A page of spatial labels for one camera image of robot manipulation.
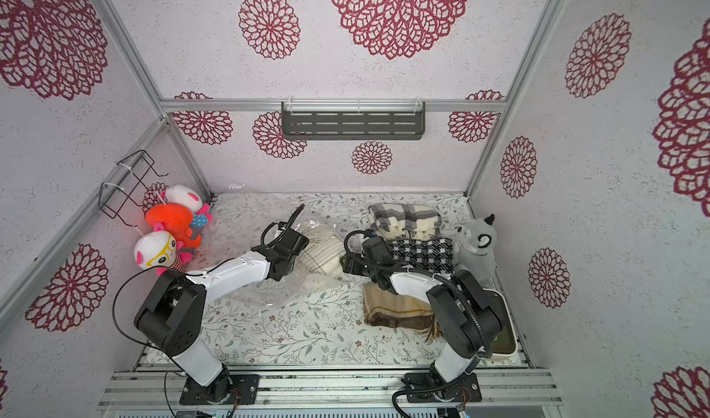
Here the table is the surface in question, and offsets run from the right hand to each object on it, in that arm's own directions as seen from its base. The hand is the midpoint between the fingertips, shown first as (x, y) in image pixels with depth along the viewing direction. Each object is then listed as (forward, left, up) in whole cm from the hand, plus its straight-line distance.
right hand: (346, 258), depth 92 cm
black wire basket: (0, +60, +29) cm, 67 cm away
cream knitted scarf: (+1, +8, +1) cm, 8 cm away
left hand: (0, +23, +1) cm, 23 cm away
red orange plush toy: (+6, +56, +12) cm, 57 cm away
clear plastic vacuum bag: (+22, +46, -7) cm, 52 cm away
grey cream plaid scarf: (+18, -21, -2) cm, 27 cm away
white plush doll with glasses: (-6, +54, +13) cm, 56 cm away
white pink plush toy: (+16, +55, +3) cm, 58 cm away
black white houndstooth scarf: (+3, -30, -3) cm, 31 cm away
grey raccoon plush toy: (0, -40, +7) cm, 40 cm away
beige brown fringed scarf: (-16, -13, -3) cm, 21 cm away
